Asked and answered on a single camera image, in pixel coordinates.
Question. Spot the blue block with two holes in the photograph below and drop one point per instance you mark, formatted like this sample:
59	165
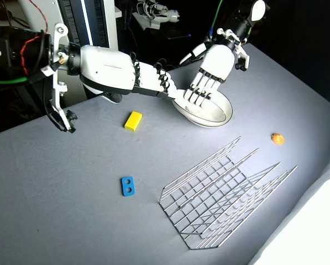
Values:
128	186

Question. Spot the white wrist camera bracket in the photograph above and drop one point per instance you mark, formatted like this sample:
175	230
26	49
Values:
243	53
57	85

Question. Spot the yellow rectangular block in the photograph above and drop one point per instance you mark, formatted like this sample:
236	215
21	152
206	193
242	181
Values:
133	120

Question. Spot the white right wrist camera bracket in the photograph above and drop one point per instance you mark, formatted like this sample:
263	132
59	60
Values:
57	85

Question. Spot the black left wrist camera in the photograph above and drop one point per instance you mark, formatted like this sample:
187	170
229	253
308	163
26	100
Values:
240	66

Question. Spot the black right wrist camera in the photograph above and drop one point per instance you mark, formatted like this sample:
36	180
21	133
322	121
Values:
70	115

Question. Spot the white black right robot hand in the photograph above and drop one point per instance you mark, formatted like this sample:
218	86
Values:
106	69

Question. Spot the spare white robot hand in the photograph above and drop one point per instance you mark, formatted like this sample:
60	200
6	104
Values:
159	15

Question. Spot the white robot column black strip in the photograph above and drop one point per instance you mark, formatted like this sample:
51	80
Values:
97	25

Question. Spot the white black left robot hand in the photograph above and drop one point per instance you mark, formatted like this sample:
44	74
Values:
218	63

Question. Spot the white plate with barcode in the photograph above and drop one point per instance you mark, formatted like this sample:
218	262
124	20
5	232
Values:
218	110

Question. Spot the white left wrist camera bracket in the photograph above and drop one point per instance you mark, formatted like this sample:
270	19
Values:
243	53

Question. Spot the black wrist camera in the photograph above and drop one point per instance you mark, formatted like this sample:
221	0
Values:
70	115
240	66

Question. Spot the small orange toy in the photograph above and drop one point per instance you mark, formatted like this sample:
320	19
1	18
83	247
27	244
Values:
278	139

